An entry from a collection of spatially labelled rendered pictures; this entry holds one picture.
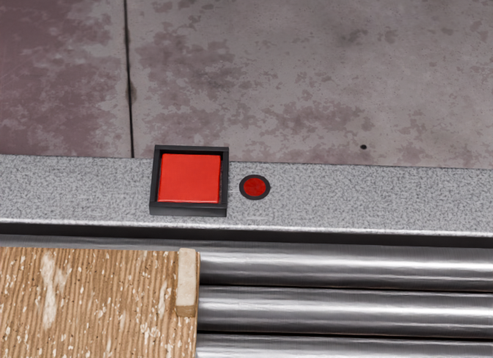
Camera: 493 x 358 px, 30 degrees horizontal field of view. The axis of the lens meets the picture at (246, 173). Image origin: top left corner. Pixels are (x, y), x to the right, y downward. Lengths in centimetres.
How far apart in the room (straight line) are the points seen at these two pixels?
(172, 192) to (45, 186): 13
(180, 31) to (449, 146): 73
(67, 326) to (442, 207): 38
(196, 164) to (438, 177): 25
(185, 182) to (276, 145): 122
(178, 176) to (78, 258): 13
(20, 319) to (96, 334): 7
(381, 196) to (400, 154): 121
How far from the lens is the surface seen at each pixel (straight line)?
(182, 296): 81
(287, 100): 221
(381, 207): 93
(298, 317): 86
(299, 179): 94
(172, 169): 93
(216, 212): 90
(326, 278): 89
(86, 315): 84
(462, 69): 235
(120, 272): 86
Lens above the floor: 167
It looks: 54 degrees down
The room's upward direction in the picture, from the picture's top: 2 degrees clockwise
